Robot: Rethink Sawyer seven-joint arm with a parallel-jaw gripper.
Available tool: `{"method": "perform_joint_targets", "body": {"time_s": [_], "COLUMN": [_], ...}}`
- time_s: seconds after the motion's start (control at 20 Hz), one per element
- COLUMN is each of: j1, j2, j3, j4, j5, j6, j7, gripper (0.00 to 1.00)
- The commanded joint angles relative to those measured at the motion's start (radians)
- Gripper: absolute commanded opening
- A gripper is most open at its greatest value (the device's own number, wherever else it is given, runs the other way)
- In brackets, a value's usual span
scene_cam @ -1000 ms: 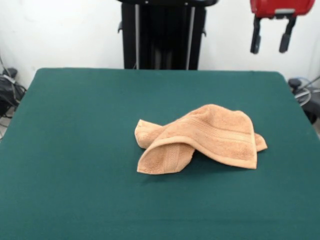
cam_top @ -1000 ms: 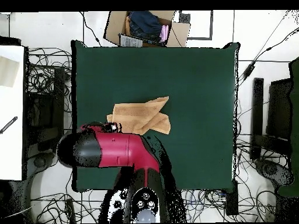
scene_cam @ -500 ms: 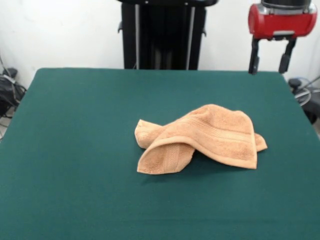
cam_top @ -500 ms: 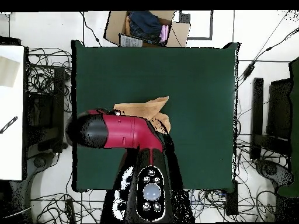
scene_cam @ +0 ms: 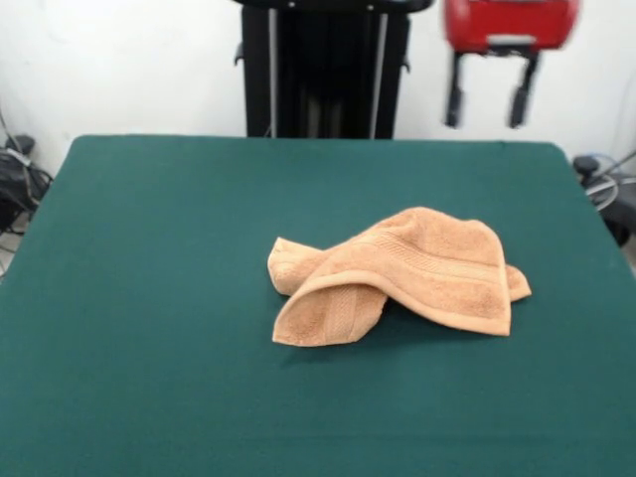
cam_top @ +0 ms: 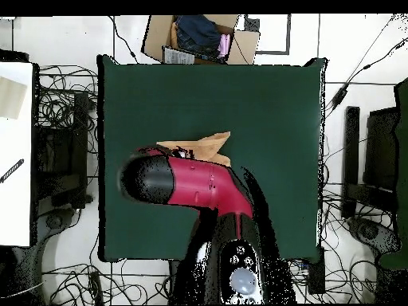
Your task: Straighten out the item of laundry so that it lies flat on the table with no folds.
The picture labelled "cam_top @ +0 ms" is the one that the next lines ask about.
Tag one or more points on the orange terry towel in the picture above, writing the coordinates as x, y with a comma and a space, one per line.
207, 148

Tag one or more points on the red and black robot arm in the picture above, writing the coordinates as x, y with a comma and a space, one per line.
197, 181

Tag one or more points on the dark green table cloth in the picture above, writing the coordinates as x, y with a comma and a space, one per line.
191, 95

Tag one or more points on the printed paper label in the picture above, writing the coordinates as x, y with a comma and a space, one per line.
178, 56

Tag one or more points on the pink garment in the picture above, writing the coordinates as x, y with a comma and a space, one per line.
224, 46

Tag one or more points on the black equipment stand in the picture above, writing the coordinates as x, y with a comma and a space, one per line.
350, 143
79, 127

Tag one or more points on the blue jeans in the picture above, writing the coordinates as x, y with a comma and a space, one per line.
197, 35

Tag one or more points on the tan cloth in box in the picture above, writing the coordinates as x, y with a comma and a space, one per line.
173, 36

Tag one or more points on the cardboard box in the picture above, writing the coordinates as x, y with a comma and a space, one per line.
156, 35

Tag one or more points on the black power adapter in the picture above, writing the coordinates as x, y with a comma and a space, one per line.
339, 97

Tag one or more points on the black office chair base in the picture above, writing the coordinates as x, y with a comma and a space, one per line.
369, 231
54, 221

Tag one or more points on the black power strip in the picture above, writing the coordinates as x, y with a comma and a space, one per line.
95, 285

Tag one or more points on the black striped stick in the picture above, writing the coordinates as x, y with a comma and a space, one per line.
12, 170

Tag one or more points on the white side table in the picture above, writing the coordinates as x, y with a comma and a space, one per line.
16, 207

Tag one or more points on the beige paper sheet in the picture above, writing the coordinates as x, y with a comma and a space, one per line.
11, 98

